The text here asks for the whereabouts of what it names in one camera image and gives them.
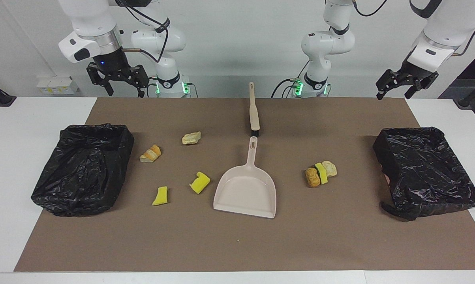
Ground yellow and green sponge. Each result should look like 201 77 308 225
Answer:
315 162 329 185

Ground orange striped croissant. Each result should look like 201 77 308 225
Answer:
139 145 161 163

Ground dark partition panel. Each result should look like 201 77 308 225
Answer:
439 43 475 132

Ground curved yellow sponge piece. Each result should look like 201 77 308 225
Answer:
189 171 211 194

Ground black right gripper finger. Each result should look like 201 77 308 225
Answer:
129 64 150 98
86 63 115 96

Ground flat yellow sponge piece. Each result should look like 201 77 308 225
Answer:
152 186 169 206

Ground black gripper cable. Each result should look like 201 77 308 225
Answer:
350 0 475 58
115 0 171 64

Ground brown bread roll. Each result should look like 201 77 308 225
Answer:
305 167 321 188

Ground beige plastic dustpan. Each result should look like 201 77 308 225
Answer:
213 136 277 219

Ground bin with black bag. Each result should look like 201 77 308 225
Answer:
372 126 475 221
31 123 135 217

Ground pale crusty bread piece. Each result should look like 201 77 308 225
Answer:
322 160 338 178

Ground white power box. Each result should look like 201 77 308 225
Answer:
36 76 79 95

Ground black stand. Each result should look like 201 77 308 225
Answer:
453 77 475 109
0 76 17 107

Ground brown table mat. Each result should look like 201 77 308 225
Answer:
14 97 475 272

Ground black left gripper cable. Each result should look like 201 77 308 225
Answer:
350 0 475 58

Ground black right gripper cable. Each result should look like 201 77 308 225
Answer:
115 0 171 64

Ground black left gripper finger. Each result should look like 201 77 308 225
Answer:
375 69 402 100
404 73 437 99

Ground beige brush with black bristles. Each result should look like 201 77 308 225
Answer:
248 82 261 137

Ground black base cable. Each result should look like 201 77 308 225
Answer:
271 59 310 98
138 77 199 98

